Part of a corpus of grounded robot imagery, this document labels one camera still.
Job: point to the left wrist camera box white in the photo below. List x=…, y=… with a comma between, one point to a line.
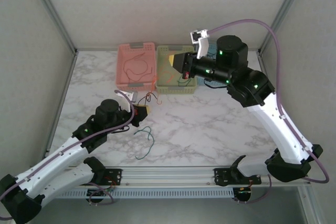
x=128, y=100

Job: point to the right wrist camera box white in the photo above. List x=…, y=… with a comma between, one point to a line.
x=202, y=45

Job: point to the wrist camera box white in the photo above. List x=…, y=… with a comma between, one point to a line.
x=202, y=45
x=128, y=100

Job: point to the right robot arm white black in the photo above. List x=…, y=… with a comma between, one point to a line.
x=283, y=134

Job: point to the pink plastic basket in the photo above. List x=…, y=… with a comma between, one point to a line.
x=136, y=68

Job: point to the aluminium table edge rail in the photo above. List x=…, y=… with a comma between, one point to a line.
x=266, y=77
x=68, y=77

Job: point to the green plastic basket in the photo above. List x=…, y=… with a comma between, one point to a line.
x=183, y=90

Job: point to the blue plastic basket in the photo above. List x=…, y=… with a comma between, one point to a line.
x=200, y=81

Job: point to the aluminium frame post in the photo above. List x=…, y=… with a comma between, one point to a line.
x=283, y=11
x=52, y=11

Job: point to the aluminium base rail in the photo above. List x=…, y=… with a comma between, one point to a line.
x=168, y=175

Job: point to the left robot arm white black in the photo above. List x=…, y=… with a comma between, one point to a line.
x=52, y=163

